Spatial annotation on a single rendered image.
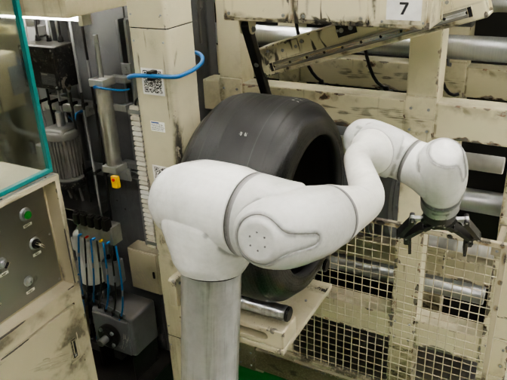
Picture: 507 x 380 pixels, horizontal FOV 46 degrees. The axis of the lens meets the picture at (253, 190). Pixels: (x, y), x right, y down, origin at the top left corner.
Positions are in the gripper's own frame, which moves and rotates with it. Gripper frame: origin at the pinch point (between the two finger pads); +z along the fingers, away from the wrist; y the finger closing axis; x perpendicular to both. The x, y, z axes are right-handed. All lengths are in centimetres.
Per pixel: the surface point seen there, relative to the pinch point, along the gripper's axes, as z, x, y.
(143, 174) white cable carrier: -7, 18, -86
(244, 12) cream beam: -34, 56, -54
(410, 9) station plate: -40, 46, -8
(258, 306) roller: 11, -15, -48
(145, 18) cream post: -48, 39, -75
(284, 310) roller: 10.5, -15.6, -40.3
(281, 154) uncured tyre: -29.9, 7.8, -37.0
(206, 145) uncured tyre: -31, 10, -57
